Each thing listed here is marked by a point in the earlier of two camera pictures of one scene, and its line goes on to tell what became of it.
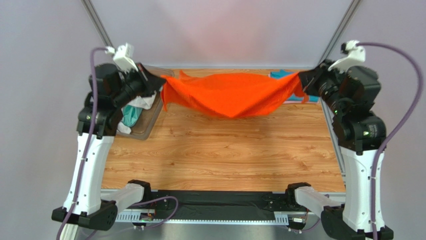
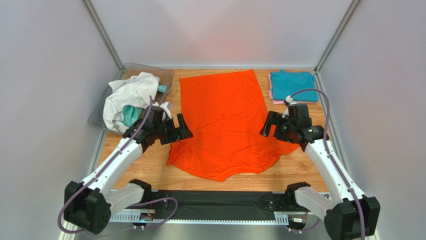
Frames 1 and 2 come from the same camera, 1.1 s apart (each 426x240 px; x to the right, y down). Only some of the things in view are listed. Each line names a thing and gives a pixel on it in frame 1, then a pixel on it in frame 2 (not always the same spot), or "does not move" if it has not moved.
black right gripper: [312, 82] → [277, 126]
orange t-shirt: [232, 95] → [224, 112]
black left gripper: [152, 83] → [181, 132]
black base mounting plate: [216, 205] does not move
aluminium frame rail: [281, 218] does not move
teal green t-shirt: [131, 114] does not move
